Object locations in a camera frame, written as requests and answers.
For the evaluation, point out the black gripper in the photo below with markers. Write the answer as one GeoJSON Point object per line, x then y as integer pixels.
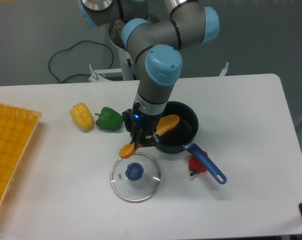
{"type": "Point", "coordinates": [141, 126]}

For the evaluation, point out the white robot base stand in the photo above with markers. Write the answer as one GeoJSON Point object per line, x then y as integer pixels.
{"type": "Point", "coordinates": [127, 68]}

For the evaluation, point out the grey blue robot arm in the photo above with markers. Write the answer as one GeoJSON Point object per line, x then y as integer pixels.
{"type": "Point", "coordinates": [155, 51]}

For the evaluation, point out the dark blue pot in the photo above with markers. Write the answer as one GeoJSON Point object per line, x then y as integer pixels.
{"type": "Point", "coordinates": [180, 138]}

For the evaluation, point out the glass lid blue knob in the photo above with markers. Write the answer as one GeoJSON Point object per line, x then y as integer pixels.
{"type": "Point", "coordinates": [135, 179]}

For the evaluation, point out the green bell pepper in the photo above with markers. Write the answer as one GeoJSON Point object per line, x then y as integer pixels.
{"type": "Point", "coordinates": [109, 119]}

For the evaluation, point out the red bell pepper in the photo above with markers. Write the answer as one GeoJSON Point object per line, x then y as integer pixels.
{"type": "Point", "coordinates": [195, 166]}

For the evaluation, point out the yellow bell pepper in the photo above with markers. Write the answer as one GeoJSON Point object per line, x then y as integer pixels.
{"type": "Point", "coordinates": [82, 116]}

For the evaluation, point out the yellow woven basket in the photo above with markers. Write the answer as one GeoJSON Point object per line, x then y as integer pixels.
{"type": "Point", "coordinates": [17, 126]}

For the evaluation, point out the white bracket behind table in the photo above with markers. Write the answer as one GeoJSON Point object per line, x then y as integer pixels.
{"type": "Point", "coordinates": [224, 70]}

